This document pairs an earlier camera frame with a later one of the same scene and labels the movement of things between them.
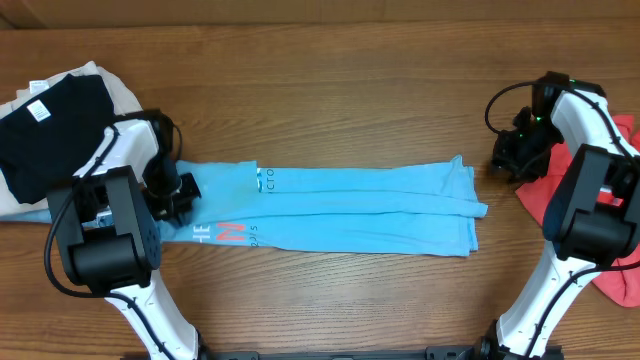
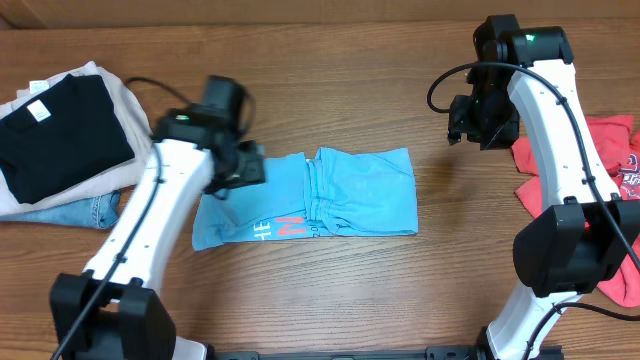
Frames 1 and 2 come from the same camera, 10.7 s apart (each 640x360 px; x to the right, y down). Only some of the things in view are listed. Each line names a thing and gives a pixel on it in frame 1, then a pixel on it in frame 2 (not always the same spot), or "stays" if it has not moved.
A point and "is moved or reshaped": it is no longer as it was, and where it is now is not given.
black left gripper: (182, 204) to (253, 171)
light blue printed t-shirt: (421, 210) is moved or reshaped
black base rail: (432, 353) stays
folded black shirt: (44, 143) stays
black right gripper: (501, 158) to (459, 123)
